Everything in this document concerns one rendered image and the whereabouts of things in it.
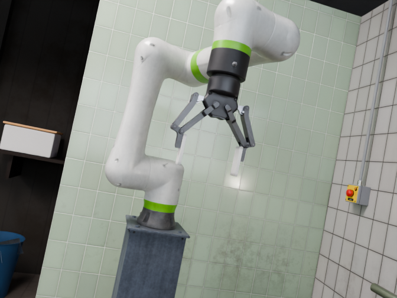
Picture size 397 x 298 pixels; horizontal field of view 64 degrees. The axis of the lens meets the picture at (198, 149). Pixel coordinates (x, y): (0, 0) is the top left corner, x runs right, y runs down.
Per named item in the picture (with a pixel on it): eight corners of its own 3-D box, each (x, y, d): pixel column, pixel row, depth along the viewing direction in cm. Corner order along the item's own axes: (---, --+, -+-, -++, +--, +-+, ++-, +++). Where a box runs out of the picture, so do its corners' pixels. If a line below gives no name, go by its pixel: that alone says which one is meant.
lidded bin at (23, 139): (58, 157, 329) (63, 133, 330) (51, 158, 293) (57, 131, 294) (9, 148, 318) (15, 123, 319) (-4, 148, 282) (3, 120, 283)
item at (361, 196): (355, 203, 179) (358, 185, 179) (368, 206, 169) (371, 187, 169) (344, 201, 177) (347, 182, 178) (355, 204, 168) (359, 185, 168)
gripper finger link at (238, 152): (236, 146, 77) (238, 146, 77) (230, 174, 77) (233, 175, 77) (240, 146, 74) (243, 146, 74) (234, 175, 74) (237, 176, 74)
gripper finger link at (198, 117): (221, 105, 72) (217, 100, 72) (181, 135, 70) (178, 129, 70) (215, 107, 76) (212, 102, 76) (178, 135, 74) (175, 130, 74)
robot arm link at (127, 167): (97, 178, 116) (134, 33, 112) (139, 185, 124) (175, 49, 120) (104, 190, 105) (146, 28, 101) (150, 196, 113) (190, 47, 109)
